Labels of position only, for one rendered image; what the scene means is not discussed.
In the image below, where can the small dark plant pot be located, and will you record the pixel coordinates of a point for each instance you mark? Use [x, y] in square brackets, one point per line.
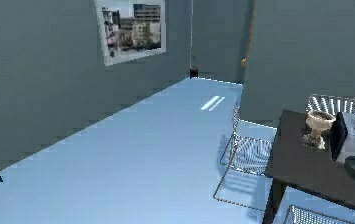
[193, 72]

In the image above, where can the framed city picture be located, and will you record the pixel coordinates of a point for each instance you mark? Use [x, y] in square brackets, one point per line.
[131, 30]

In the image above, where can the dark brown table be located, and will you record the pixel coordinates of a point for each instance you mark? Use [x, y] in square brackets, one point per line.
[301, 166]

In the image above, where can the black and white box appliance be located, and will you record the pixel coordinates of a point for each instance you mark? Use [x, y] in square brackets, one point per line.
[351, 138]

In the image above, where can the beige pedestal bowl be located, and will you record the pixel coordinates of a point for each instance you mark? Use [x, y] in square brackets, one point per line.
[317, 128]

